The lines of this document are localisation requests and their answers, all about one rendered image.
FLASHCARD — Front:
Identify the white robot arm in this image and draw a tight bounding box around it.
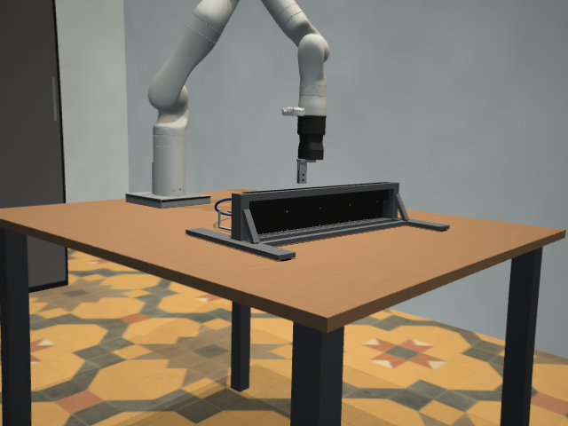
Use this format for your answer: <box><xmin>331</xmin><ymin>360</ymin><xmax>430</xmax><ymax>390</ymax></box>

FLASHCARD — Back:
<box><xmin>148</xmin><ymin>0</ymin><xmax>329</xmax><ymax>196</ymax></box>

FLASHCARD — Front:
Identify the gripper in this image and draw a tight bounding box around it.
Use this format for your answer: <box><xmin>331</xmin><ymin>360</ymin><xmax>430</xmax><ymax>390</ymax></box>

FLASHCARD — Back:
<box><xmin>282</xmin><ymin>96</ymin><xmax>327</xmax><ymax>184</ymax></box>

